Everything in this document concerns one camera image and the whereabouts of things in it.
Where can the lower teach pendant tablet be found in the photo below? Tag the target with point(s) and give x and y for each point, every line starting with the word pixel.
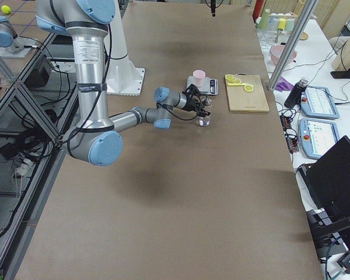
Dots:
pixel 316 137

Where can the lemon slice far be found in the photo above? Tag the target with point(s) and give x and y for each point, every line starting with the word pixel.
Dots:
pixel 231 79

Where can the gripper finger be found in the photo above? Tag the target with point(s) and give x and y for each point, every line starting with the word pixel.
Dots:
pixel 213 7

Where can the yellow cup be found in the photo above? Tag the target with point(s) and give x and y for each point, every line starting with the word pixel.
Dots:
pixel 281 24

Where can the silver kitchen scale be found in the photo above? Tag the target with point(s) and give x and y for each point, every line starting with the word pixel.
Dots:
pixel 210 86

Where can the green tumbler cup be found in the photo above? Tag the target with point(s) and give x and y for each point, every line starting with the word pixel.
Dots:
pixel 263 23

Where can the black water bottle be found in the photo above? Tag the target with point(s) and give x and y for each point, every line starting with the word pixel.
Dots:
pixel 295 94

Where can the upper teach pendant tablet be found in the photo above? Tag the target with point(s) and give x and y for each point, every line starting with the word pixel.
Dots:
pixel 317 102

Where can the pink bowl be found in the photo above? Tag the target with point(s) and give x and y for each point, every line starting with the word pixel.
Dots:
pixel 276 53

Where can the purple glove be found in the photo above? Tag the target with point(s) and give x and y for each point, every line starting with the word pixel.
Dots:
pixel 283 85

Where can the bamboo cutting board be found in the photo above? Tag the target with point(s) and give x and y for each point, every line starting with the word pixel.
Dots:
pixel 240 101

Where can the teach pendant tablet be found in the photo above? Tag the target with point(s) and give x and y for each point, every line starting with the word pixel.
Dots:
pixel 317 102
pixel 316 137

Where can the black monitor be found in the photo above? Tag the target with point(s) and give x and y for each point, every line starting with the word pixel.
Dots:
pixel 328 182

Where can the yellow plastic knife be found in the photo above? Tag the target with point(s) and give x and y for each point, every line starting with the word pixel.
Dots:
pixel 241 84

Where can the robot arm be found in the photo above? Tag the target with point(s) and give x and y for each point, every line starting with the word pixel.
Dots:
pixel 6 35
pixel 96 137

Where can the aluminium frame post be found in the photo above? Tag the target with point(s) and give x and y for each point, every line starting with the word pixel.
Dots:
pixel 299 27

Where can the white pedestal column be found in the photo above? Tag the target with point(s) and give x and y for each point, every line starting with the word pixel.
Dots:
pixel 123 77

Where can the pink plastic cup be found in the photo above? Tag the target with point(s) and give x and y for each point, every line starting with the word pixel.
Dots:
pixel 198 77

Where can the glass sauce bottle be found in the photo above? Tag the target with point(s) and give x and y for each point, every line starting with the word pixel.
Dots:
pixel 204 118

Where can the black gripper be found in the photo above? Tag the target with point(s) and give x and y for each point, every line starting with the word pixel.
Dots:
pixel 191 105

